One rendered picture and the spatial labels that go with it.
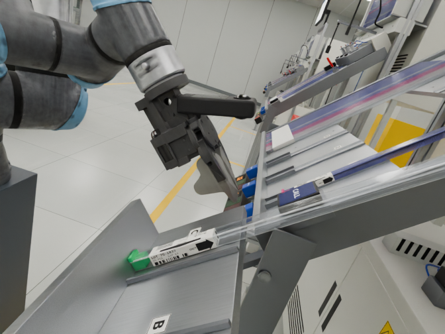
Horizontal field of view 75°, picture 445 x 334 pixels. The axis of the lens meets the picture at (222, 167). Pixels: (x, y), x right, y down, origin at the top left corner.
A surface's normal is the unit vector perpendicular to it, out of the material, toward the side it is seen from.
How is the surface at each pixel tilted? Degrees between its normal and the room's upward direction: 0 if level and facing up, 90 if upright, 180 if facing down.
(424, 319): 0
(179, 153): 90
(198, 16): 90
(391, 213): 90
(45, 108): 84
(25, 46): 99
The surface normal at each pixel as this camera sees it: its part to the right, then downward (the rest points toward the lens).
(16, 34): 0.76, 0.26
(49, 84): 0.54, 0.26
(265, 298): -0.15, 0.29
